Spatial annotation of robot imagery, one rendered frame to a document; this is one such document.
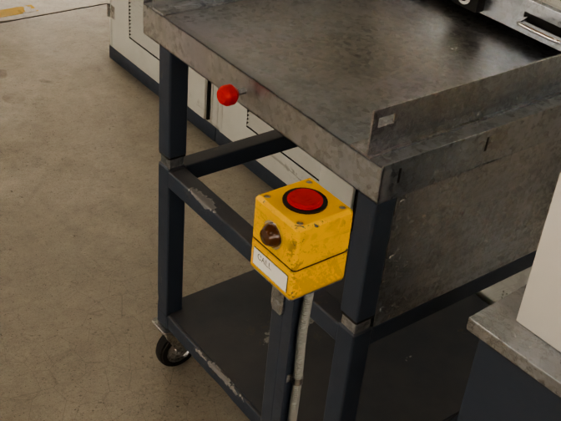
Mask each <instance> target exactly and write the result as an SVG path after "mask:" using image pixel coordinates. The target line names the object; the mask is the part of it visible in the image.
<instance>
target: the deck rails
mask: <svg viewBox="0 0 561 421"><path fill-rule="evenodd" d="M240 1H245V0H153V6H151V8H152V9H153V10H155V11H156V12H157V13H159V14H160V15H162V16H168V15H172V14H176V13H184V12H188V11H194V10H198V9H202V8H210V7H214V6H219V5H223V4H228V3H236V2H240ZM559 95H561V54H558V55H555V56H552V57H549V58H544V59H541V60H539V61H535V62H532V63H527V64H525V65H522V66H519V67H516V68H511V69H508V70H505V71H502V72H499V73H496V74H491V75H488V76H486V77H482V78H480V79H474V80H472V81H469V82H466V83H463V84H458V85H455V86H452V87H449V88H446V89H441V90H438V91H436V92H432V93H430V94H424V95H422V96H419V97H416V98H413V99H409V100H405V101H402V102H400V103H396V104H392V105H388V106H386V107H383V108H379V109H375V110H373V112H372V117H371V128H370V134H369V138H367V139H362V140H359V141H357V142H354V143H351V147H352V148H354V149H355V150H357V151H358V152H360V153H361V154H363V155H365V156H366V157H367V158H368V159H369V160H370V159H373V158H376V157H378V156H381V155H385V154H388V153H391V152H393V151H396V150H399V149H402V148H405V147H408V146H410V145H414V144H417V143H420V142H423V141H425V140H428V139H432V138H435V137H438V136H440V135H443V134H447V133H450V132H453V131H454V130H457V129H461V128H464V127H467V126H469V125H472V124H476V123H479V122H482V121H484V120H487V119H491V118H494V117H497V116H499V115H502V114H506V113H508V112H511V111H514V110H516V109H521V108H523V107H526V106H529V105H531V104H536V103H538V102H541V101H544V100H546V99H551V98H553V97H556V96H559ZM391 114H394V116H393V121H392V122H391V123H388V124H384V125H380V126H378V123H379V119H380V118H382V117H386V116H388V115H391Z"/></svg>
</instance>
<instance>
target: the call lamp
mask: <svg viewBox="0 0 561 421"><path fill-rule="evenodd" d="M260 239H261V241H262V243H263V244H264V245H266V246H269V247H271V248H272V249H274V250H278V249H280V248H281V247H282V243H283V237H282V233H281V229H280V227H279V226H278V225H277V224H276V223H275V222H274V221H273V220H267V221H265V223H264V225H263V227H262V229H261V231H260Z"/></svg>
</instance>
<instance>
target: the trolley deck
mask: <svg viewBox="0 0 561 421"><path fill-rule="evenodd" d="M151 6H153V0H144V34H145V35H147V36H148V37H150V38H151V39H153V40H154V41H155V42H156V43H157V44H159V45H160V46H162V47H163V48H165V49H166V50H167V51H169V52H170V53H172V54H173V55H174V56H175V57H176V58H178V59H179V60H181V61H182V62H183V63H185V64H187V65H188V66H189V67H191V68H192V69H193V70H194V71H195V72H197V73H198V74H200V75H201V76H203V77H204V78H205V79H207V80H208V81H210V82H211V83H212V84H213V85H215V86H216V87H217V88H220V86H222V85H225V84H232V85H233V86H235V87H236V88H237V89H242V88H246V94H242V95H239V98H238V100H237V102H238V103H239V104H241V105H242V106H244V107H245V108H246V109H248V110H249V111H250V112H251V113H253V114H254V115H256V116H257V117H258V118H260V119H261V120H263V121H264V122H266V123H267V124H268V125H269V126H270V127H272V128H273V129H275V130H276V131H278V132H279V133H280V134H282V135H283V136H285V137H286V138H287V139H288V140H290V141H291V142H292V143H294V144H295V145H297V146H298V147H299V148H301V149H302V150H304V151H305V152H306V153H307V154H308V155H310V156H311V157H313V158H314V159H315V160H317V161H319V162H320V163H321V164H323V165H324V166H325V167H326V168H327V169H329V170H331V171H332V172H333V173H335V174H336V175H338V176H339V177H340V178H342V179H343V180H344V181H345V182H347V183H348V184H349V185H351V186H352V187H354V188H355V189H357V190H358V191H360V192H361V193H362V194H363V195H364V196H366V197H367V198H369V199H370V200H372V201H373V202H374V203H376V204H377V205H379V204H381V203H384V202H386V201H389V200H392V199H395V198H397V197H399V196H402V195H405V194H408V193H410V192H413V191H415V190H419V189H421V188H423V187H426V186H429V185H432V184H435V183H437V182H439V181H442V180H445V179H448V178H450V177H453V176H455V175H459V174H461V173H463V172H466V171H469V170H472V169H474V168H477V167H479V166H481V165H485V164H487V163H490V162H493V161H495V160H499V159H501V158H503V157H506V156H508V155H512V154H514V153H517V152H519V151H521V150H525V149H527V148H530V147H533V146H535V145H539V144H541V143H543V142H546V141H548V140H551V139H554V138H557V137H559V136H561V95H559V96H556V97H553V98H551V99H546V100H544V101H541V102H538V103H536V104H531V105H529V106H526V107H523V108H521V109H516V110H514V111H511V112H508V113H506V114H502V115H499V116H497V117H494V118H491V119H487V120H484V121H482V122H479V123H476V124H472V125H469V126H467V127H464V128H461V129H457V130H454V131H453V132H450V133H447V134H443V135H440V136H438V137H435V138H432V139H428V140H425V141H423V142H420V143H417V144H414V145H410V146H408V147H405V148H402V149H399V150H396V151H393V152H391V153H388V154H385V155H381V156H378V157H376V158H373V159H370V160H369V159H368V158H367V157H366V156H365V155H363V154H361V153H360V152H358V151H357V150H355V149H354V148H352V147H351V143H354V142H357V141H359V140H362V139H367V138H369V134H370V128H371V117H372V112H373V110H375V109H379V108H383V107H386V106H388V105H392V104H396V103H400V102H402V101H405V100H409V99H413V98H416V97H419V96H422V95H424V94H430V93H432V92H436V91H438V90H441V89H446V88H449V87H452V86H455V85H458V84H463V83H466V82H469V81H472V80H474V79H480V78H482V77H486V76H488V75H491V74H496V73H499V72H502V71H505V70H508V69H511V68H516V67H519V66H522V65H525V64H527V63H532V62H535V61H539V60H541V59H544V58H549V57H552V56H555V55H558V54H561V52H560V51H558V50H557V49H555V48H551V47H549V46H548V45H546V44H544V43H541V42H539V41H538V40H536V39H534V38H530V37H529V36H527V35H525V34H523V33H520V32H519V31H517V30H515V29H513V28H510V27H508V26H506V25H504V24H502V23H500V22H498V21H496V20H494V19H491V18H489V17H487V16H485V15H483V14H481V13H474V12H472V11H470V10H468V9H466V8H463V7H461V6H459V5H457V4H456V3H453V2H452V0H245V1H240V2H236V3H228V4H223V5H219V6H214V7H210V8H202V9H198V10H194V11H188V12H184V13H176V14H172V15H168V16H162V15H160V14H159V13H157V12H156V11H155V10H153V9H152V8H151Z"/></svg>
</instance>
